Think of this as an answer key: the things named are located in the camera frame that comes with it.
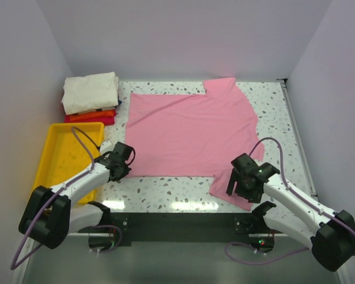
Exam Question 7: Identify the pink t shirt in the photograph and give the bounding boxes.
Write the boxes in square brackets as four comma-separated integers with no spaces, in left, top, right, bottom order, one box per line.
[125,78,264,210]

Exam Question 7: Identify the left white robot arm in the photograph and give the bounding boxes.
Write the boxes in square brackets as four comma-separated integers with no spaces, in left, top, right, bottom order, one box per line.
[18,142,135,249]

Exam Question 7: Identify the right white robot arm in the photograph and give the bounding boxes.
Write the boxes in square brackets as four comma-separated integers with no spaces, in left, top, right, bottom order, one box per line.
[226,153,355,272]

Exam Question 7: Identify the folded red t shirt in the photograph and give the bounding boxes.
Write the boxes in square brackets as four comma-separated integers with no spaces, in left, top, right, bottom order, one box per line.
[64,113,117,126]

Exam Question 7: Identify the folded orange t shirt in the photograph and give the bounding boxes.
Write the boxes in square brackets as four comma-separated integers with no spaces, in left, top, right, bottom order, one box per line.
[65,109,116,121]

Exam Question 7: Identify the yellow plastic tray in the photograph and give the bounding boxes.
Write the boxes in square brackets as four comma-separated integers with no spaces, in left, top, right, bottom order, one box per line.
[33,122,104,188]

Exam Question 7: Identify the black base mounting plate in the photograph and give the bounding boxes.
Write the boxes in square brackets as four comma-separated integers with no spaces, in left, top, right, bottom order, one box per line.
[79,212,275,253]

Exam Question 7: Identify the folded cream t shirt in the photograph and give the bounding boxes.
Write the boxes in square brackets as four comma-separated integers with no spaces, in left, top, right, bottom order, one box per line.
[62,72,119,115]

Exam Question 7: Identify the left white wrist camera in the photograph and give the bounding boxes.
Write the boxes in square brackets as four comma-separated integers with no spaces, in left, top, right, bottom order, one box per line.
[99,139,114,155]

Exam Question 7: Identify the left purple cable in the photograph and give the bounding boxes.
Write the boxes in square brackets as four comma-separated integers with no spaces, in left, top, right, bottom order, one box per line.
[9,126,124,270]

